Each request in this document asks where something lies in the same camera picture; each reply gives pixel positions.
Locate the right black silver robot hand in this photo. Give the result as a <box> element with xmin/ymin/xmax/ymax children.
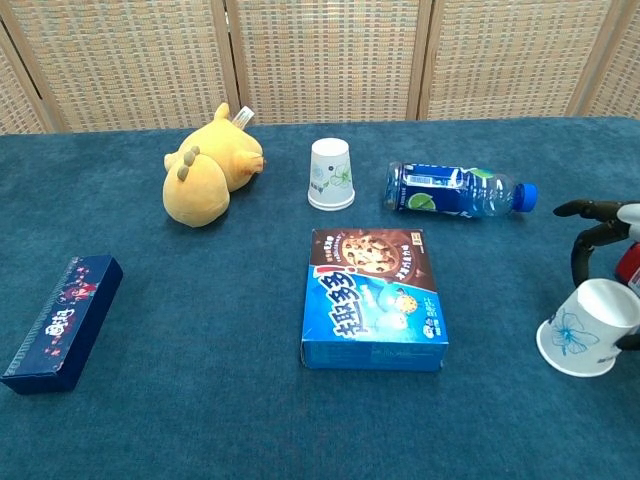
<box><xmin>553</xmin><ymin>198</ymin><xmax>640</xmax><ymax>352</ymax></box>

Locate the white paper cup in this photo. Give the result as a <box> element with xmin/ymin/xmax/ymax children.
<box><xmin>306</xmin><ymin>138</ymin><xmax>356</xmax><ymax>206</ymax></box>
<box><xmin>535</xmin><ymin>278</ymin><xmax>640</xmax><ymax>378</ymax></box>
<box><xmin>307</xmin><ymin>197</ymin><xmax>357</xmax><ymax>212</ymax></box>

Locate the woven bamboo screen panel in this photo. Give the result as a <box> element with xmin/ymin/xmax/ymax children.
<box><xmin>0</xmin><ymin>0</ymin><xmax>240</xmax><ymax>135</ymax></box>
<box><xmin>418</xmin><ymin>0</ymin><xmax>619</xmax><ymax>122</ymax></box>
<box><xmin>222</xmin><ymin>0</ymin><xmax>434</xmax><ymax>126</ymax></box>
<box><xmin>0</xmin><ymin>19</ymin><xmax>56</xmax><ymax>136</ymax></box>
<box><xmin>567</xmin><ymin>0</ymin><xmax>640</xmax><ymax>120</ymax></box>

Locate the blue plastic drink bottle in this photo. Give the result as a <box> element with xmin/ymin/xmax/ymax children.
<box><xmin>382</xmin><ymin>161</ymin><xmax>540</xmax><ymax>220</ymax></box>

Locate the blue brown cookie box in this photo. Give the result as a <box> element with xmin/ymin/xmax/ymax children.
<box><xmin>300</xmin><ymin>228</ymin><xmax>450</xmax><ymax>372</ymax></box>

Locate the yellow plush toy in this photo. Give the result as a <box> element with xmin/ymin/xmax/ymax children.
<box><xmin>163</xmin><ymin>102</ymin><xmax>268</xmax><ymax>229</ymax></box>

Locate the blue table mat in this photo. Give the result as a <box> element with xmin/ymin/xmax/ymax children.
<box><xmin>0</xmin><ymin>117</ymin><xmax>640</xmax><ymax>480</ymax></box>

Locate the long dark blue box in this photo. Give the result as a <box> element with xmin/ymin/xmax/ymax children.
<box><xmin>0</xmin><ymin>254</ymin><xmax>124</xmax><ymax>396</ymax></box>

